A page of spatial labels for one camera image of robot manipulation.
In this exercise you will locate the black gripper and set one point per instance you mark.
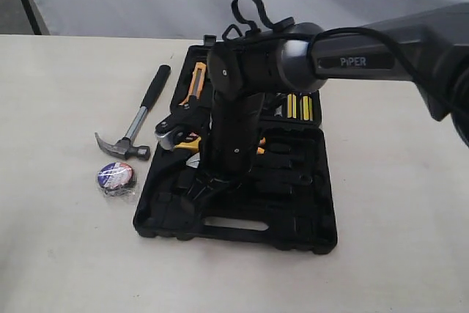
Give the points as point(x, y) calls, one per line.
point(230, 135)

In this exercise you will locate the black plastic tool case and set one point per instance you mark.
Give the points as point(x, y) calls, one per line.
point(286, 201)

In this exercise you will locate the claw hammer black handle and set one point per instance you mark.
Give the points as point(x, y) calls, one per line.
point(124, 148)

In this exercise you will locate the black electrical tape roll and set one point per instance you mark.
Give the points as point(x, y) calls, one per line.
point(117, 179)

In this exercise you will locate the adjustable wrench black handle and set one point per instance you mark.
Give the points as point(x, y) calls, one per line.
point(194, 164)

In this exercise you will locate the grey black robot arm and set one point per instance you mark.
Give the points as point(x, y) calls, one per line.
point(429, 49)

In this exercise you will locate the yellow tape measure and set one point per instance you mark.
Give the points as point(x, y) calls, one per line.
point(190, 142)

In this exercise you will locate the orange utility knife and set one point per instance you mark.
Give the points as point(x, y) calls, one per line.
point(196, 84)

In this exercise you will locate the yellow black screwdriver left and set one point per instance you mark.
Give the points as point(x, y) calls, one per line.
point(291, 106)

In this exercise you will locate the yellow black screwdriver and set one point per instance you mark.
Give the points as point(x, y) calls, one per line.
point(307, 111)
point(291, 106)

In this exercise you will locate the yellow black screwdriver right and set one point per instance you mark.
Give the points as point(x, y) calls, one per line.
point(307, 111)

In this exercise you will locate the pliers with orange handles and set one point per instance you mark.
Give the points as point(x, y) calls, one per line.
point(260, 148)

